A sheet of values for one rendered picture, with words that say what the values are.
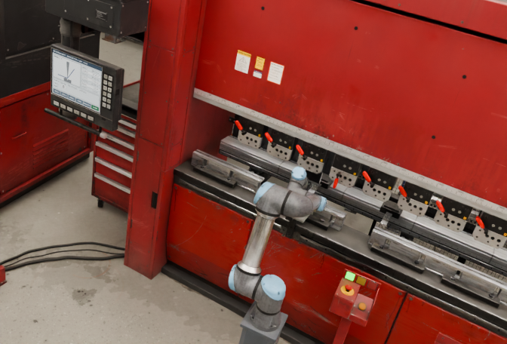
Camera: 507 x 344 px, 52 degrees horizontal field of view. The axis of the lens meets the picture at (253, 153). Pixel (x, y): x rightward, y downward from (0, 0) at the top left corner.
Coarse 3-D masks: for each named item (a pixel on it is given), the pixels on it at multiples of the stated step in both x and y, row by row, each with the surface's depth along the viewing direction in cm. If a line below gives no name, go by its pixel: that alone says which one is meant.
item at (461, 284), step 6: (444, 276) 278; (450, 276) 279; (444, 282) 276; (450, 282) 275; (456, 282) 275; (462, 282) 276; (456, 288) 274; (462, 288) 272; (468, 288) 272; (474, 288) 273; (468, 294) 272; (474, 294) 271; (480, 294) 270; (486, 294) 271; (486, 300) 269; (492, 300) 267; (498, 300) 268; (498, 306) 267
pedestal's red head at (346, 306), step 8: (344, 272) 279; (344, 280) 279; (368, 280) 274; (352, 288) 274; (368, 288) 276; (376, 288) 274; (336, 296) 268; (344, 296) 267; (352, 296) 269; (360, 296) 275; (336, 304) 269; (344, 304) 267; (352, 304) 265; (368, 304) 273; (336, 312) 271; (344, 312) 269; (352, 312) 269; (360, 312) 270; (368, 312) 271; (352, 320) 269; (360, 320) 267
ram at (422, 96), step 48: (240, 0) 281; (288, 0) 268; (336, 0) 256; (240, 48) 291; (288, 48) 277; (336, 48) 265; (384, 48) 254; (432, 48) 243; (480, 48) 234; (240, 96) 301; (288, 96) 287; (336, 96) 274; (384, 96) 262; (432, 96) 251; (480, 96) 241; (384, 144) 270; (432, 144) 259; (480, 144) 248; (480, 192) 256
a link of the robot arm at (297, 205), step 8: (296, 192) 230; (288, 200) 225; (296, 200) 226; (304, 200) 228; (312, 200) 244; (320, 200) 262; (288, 208) 225; (296, 208) 226; (304, 208) 228; (312, 208) 235; (320, 208) 263; (288, 216) 228; (296, 216) 228; (304, 216) 231
